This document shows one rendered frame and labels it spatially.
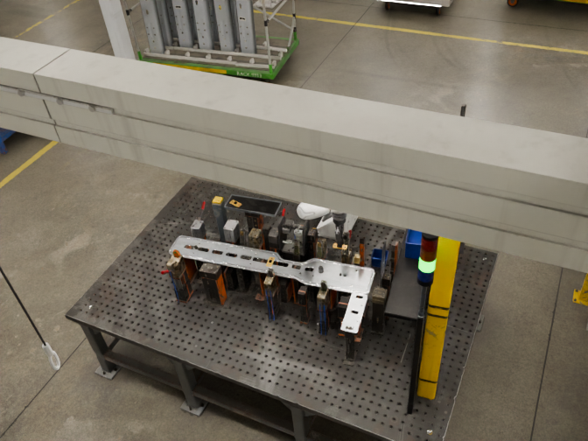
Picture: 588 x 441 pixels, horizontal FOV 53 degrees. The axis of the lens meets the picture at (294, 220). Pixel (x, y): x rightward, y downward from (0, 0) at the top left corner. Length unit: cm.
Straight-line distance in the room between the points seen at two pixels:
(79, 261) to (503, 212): 528
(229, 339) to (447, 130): 330
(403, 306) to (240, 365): 105
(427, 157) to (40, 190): 630
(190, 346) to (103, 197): 286
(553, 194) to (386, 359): 314
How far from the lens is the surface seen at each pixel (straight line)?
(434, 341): 314
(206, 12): 794
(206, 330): 393
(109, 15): 701
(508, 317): 494
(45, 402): 487
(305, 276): 372
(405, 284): 364
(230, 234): 397
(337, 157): 66
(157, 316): 409
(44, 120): 93
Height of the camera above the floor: 374
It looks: 42 degrees down
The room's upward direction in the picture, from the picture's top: 5 degrees counter-clockwise
